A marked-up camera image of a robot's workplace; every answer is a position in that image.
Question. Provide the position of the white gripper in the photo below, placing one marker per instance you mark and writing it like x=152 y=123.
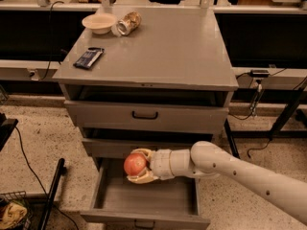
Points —
x=160 y=164

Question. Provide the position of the red apple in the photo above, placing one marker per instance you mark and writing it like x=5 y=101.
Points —
x=134 y=164

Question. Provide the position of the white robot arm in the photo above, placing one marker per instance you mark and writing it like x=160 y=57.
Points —
x=205 y=159

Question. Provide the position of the grey bottom drawer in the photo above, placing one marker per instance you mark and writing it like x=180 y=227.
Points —
x=171 y=204

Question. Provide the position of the grey drawer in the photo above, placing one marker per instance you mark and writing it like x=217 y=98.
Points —
x=171 y=204
x=118 y=143
x=188 y=111

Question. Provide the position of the grey middle drawer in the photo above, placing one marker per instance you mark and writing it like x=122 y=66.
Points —
x=118 y=143

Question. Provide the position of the grey top drawer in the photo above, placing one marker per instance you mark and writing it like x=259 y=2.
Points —
x=188 y=111

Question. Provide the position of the grey drawer cabinet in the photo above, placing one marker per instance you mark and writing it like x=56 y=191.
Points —
x=173 y=48

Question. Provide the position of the black pole left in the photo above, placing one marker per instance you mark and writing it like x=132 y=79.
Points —
x=51 y=195

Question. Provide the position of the black table leg right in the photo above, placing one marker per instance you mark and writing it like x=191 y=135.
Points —
x=230 y=139

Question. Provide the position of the dark blue snack bar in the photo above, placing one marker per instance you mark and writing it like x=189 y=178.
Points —
x=88 y=58

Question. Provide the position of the black power adapter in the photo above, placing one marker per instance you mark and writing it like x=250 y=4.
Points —
x=259 y=73

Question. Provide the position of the silver drink can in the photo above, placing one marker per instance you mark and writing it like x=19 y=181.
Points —
x=129 y=23

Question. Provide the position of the cream bowl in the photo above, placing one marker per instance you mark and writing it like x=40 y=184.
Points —
x=100 y=23

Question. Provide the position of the black top drawer handle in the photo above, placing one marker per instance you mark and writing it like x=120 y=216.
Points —
x=140 y=116

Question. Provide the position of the black drawer handle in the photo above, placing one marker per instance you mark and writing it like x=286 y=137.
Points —
x=144 y=225
x=140 y=116

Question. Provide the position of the black bottom drawer handle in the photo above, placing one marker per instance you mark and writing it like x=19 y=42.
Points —
x=144 y=225

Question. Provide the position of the wire basket with bags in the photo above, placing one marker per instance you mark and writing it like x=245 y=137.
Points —
x=15 y=213

